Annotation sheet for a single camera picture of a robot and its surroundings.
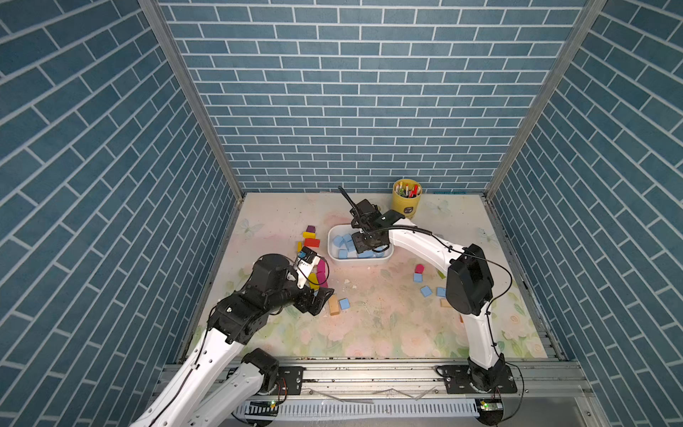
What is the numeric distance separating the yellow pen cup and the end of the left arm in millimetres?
544

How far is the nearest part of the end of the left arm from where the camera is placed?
2.02 ft

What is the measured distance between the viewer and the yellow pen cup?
105 centimetres
